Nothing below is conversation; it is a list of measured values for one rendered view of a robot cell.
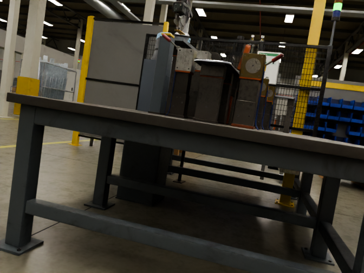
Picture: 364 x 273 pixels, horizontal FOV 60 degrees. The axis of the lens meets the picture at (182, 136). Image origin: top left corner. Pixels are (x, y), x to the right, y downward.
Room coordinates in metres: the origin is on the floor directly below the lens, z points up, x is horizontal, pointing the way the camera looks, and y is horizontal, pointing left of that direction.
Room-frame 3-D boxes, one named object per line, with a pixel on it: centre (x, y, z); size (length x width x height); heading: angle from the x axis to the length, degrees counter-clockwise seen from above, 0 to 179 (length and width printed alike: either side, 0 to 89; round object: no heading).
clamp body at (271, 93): (2.51, -0.64, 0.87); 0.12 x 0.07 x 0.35; 72
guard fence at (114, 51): (4.75, 1.05, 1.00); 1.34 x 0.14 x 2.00; 76
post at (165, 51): (1.83, 0.17, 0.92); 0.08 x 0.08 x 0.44; 72
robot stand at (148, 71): (2.51, 0.26, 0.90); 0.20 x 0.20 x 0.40; 76
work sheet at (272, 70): (3.13, -0.72, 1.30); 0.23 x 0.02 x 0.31; 72
